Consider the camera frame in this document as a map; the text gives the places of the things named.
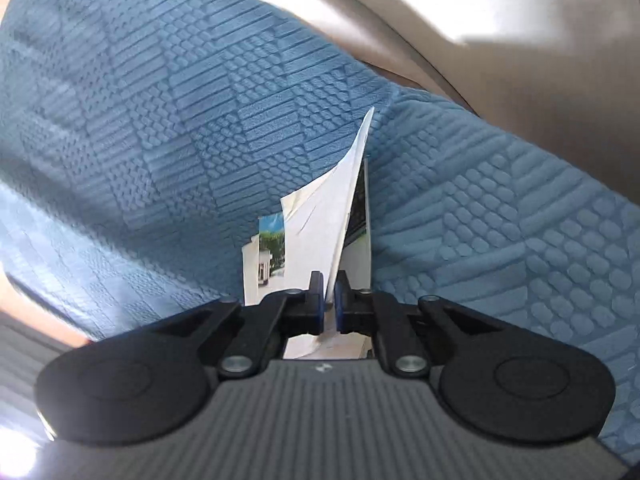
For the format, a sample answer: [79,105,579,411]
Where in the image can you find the white paper sheet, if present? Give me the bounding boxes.
[280,107,376,312]

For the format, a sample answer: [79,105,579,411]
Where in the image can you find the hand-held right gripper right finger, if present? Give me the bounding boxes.
[334,270,504,379]

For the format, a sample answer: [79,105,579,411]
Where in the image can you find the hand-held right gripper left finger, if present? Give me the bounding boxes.
[149,270,326,380]

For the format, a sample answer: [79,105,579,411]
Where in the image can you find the blue textured sofa cover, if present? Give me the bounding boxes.
[0,0,640,461]

